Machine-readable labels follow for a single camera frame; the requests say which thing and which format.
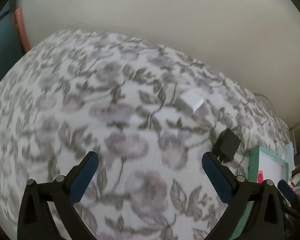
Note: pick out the pink board by wall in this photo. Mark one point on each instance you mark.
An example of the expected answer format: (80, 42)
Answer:
(20, 25)

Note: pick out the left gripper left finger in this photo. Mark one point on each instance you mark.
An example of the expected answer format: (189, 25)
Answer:
(35, 218)

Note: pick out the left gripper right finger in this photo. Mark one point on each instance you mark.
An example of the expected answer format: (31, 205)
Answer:
(255, 210)

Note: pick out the white charger cube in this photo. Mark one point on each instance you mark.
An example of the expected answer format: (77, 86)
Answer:
(190, 101)

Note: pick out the dark blue cabinet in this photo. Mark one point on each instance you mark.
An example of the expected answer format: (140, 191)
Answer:
(10, 47)

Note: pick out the black plug adapter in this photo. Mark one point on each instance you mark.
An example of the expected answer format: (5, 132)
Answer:
(226, 146)

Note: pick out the floral grey white blanket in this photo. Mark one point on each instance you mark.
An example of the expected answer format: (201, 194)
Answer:
(78, 91)

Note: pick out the teal shallow cardboard tray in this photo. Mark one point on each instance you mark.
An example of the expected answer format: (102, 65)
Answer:
(274, 168)

